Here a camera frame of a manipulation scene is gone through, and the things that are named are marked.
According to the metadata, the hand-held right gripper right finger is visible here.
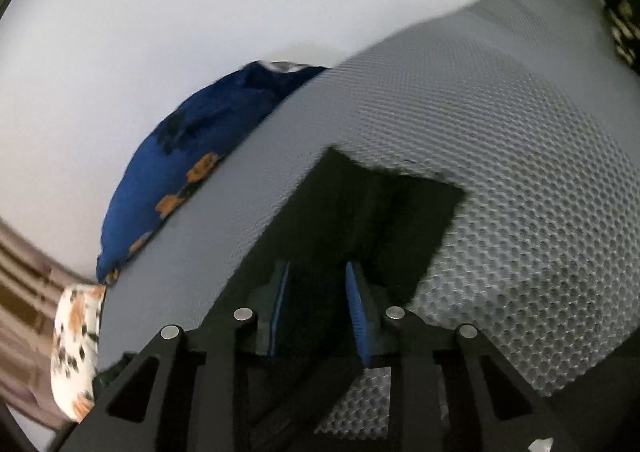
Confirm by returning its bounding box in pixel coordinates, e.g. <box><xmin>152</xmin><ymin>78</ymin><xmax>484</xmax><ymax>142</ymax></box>
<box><xmin>344</xmin><ymin>261</ymin><xmax>592</xmax><ymax>452</ymax></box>

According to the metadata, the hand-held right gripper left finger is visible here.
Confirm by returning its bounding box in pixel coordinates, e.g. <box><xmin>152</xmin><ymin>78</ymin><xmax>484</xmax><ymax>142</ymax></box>
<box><xmin>50</xmin><ymin>259</ymin><xmax>295</xmax><ymax>452</ymax></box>

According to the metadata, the blue printed blanket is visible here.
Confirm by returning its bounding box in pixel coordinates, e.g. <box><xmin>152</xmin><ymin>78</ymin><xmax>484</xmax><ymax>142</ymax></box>
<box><xmin>95</xmin><ymin>60</ymin><xmax>335</xmax><ymax>285</ymax></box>

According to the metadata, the white floral pillow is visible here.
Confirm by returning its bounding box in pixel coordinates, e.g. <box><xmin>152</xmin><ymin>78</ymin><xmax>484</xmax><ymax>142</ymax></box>
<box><xmin>50</xmin><ymin>283</ymin><xmax>109</xmax><ymax>424</ymax></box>

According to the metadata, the grey mesh mattress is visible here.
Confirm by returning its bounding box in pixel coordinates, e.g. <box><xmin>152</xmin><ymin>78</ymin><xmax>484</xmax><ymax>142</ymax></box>
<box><xmin>95</xmin><ymin>0</ymin><xmax>640</xmax><ymax>439</ymax></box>

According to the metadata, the brown striped cloth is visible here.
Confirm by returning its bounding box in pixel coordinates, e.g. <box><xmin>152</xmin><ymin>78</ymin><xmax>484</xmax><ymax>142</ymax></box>
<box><xmin>0</xmin><ymin>216</ymin><xmax>77</xmax><ymax>433</ymax></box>

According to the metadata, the black white striped cloth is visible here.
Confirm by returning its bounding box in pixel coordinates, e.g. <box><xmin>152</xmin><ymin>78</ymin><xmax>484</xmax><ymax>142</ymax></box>
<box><xmin>602</xmin><ymin>0</ymin><xmax>640</xmax><ymax>65</ymax></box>

